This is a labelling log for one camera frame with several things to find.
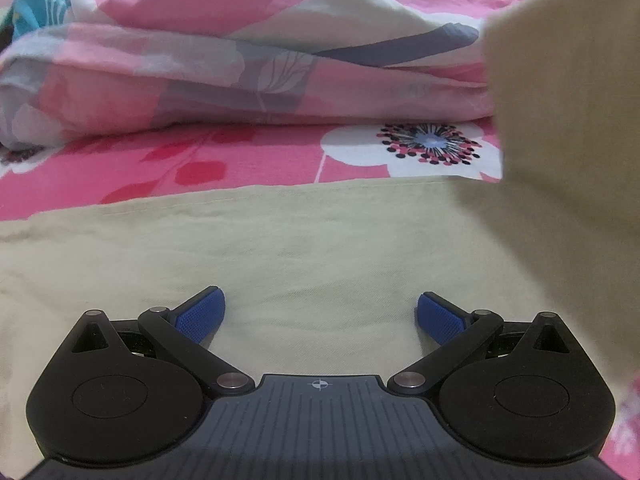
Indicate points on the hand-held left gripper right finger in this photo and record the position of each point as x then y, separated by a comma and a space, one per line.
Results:
442, 317

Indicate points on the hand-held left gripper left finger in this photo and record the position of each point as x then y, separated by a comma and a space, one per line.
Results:
200, 312

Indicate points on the beige pants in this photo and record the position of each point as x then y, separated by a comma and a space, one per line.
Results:
300, 240

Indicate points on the pink floral fleece blanket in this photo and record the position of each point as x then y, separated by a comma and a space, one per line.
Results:
250, 160

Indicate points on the pink and teal floral duvet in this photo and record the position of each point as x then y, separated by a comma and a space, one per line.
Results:
200, 60

